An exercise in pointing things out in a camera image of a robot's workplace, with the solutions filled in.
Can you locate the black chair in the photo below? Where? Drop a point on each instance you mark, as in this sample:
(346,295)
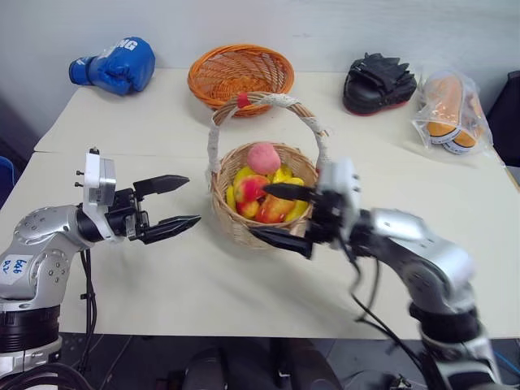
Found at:
(505,118)

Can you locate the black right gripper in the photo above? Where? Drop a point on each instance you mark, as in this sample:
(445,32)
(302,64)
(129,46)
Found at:
(331,215)

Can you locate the blue object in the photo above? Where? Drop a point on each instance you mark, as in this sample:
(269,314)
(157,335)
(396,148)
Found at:
(5,178)

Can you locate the small red yellow fruit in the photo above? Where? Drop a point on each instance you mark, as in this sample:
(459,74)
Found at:
(247,209)

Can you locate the blue boxing glove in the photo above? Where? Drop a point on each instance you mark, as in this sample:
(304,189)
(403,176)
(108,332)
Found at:
(118,65)

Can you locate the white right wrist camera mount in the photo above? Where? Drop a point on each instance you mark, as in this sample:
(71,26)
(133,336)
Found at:
(340,175)

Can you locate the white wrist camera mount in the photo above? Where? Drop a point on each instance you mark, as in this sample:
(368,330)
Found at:
(340,175)
(95,183)

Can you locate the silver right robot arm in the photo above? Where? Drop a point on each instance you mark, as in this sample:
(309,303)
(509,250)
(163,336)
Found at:
(426,252)

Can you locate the red yellow apple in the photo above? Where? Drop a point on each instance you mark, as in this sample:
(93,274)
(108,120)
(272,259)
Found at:
(250,189)
(276,209)

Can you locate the pink peach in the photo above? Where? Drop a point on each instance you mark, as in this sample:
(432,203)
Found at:
(263,157)

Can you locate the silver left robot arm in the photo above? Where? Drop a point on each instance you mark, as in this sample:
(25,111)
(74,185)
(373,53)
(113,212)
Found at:
(40,237)

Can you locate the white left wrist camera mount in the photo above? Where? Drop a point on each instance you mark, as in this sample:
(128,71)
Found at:
(95,183)

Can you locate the orange wicker bowl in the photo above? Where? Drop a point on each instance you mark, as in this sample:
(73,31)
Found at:
(239,73)

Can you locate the yellow banana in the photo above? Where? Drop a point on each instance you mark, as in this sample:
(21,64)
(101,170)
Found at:
(298,209)
(284,174)
(243,174)
(230,197)

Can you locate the black boxing focus mitt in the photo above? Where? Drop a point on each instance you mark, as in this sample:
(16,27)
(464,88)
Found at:
(378,89)

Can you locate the plastic bag with orange shoes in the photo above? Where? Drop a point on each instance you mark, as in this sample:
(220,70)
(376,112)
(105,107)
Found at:
(447,109)

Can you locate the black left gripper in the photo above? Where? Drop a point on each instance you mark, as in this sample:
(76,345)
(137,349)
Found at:
(122,211)

